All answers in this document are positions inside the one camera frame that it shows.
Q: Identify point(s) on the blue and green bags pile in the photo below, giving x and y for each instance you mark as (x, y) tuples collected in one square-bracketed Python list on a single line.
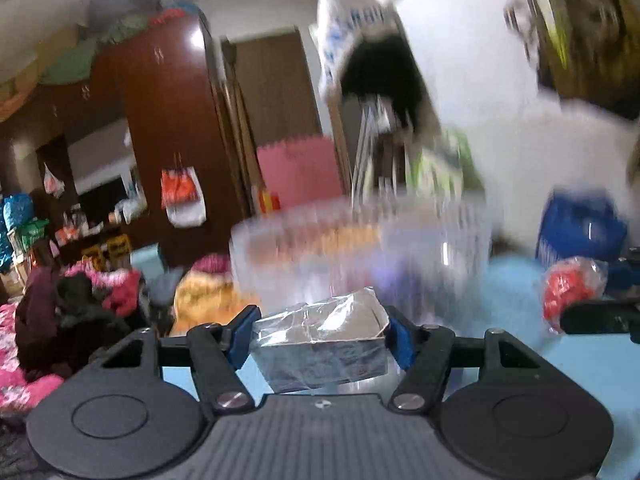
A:
[(22, 230)]

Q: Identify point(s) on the pink clothes pile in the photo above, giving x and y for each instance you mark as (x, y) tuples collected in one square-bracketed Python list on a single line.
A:
[(117, 285)]

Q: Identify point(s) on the clear plastic perforated basket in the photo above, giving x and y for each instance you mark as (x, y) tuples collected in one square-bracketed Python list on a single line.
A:
[(350, 250)]

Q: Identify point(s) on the green and white shopping bag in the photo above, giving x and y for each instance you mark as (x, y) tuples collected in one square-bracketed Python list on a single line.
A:
[(445, 165)]

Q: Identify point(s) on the brown wooden wardrobe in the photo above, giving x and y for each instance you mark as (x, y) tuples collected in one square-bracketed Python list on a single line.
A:
[(150, 125)]

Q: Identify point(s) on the blue woven bag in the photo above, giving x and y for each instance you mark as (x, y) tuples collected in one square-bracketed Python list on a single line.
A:
[(580, 225)]

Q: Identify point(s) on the light blue plastic stool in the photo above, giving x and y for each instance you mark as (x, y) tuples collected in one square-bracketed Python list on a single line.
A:
[(146, 262)]

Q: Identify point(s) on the yellow plastic crates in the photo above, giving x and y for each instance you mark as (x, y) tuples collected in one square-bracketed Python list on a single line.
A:
[(107, 255)]

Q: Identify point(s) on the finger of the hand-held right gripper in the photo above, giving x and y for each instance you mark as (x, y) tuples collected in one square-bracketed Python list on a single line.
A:
[(600, 317), (625, 272)]

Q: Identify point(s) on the dark maroon garment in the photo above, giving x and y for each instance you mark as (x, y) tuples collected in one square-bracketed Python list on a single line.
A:
[(55, 325)]

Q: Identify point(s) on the brown wooden door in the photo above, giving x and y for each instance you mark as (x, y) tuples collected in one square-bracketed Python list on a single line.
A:
[(280, 85)]

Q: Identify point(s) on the black hanging garment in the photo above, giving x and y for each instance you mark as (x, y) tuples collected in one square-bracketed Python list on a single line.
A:
[(385, 80)]

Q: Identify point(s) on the yellow floral blanket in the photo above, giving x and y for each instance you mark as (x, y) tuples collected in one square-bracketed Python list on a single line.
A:
[(210, 300)]

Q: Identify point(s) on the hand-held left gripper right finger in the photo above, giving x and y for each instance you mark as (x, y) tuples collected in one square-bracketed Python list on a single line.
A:
[(400, 340)]

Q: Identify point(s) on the light blue foil lined box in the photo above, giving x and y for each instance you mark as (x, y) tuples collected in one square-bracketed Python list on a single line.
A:
[(320, 340)]

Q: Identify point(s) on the pink floral cloth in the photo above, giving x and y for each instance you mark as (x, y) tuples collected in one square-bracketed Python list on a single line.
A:
[(20, 360)]

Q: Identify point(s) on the pink foam mat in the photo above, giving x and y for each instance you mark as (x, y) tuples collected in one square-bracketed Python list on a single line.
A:
[(300, 170)]

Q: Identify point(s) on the orange and white hanging bag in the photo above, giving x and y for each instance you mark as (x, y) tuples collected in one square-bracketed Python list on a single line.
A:
[(184, 195)]

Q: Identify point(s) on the red packet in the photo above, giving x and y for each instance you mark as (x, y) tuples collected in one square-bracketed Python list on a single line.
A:
[(570, 290)]

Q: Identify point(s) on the white hanging plastic bag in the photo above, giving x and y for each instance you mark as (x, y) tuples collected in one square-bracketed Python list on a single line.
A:
[(54, 182)]

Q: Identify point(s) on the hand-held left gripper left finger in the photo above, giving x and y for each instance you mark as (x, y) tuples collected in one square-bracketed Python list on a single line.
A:
[(242, 335)]

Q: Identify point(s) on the brown hanging bag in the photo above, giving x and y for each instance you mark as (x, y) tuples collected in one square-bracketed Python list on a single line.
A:
[(585, 25)]

